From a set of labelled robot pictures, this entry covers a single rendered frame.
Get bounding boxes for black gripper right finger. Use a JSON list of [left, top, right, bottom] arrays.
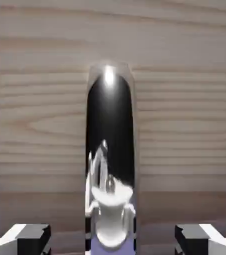
[[174, 223, 226, 255]]

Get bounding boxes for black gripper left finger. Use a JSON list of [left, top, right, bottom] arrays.
[[0, 223, 52, 255]]

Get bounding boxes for light wood cabinet door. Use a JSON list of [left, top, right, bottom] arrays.
[[0, 0, 226, 255]]

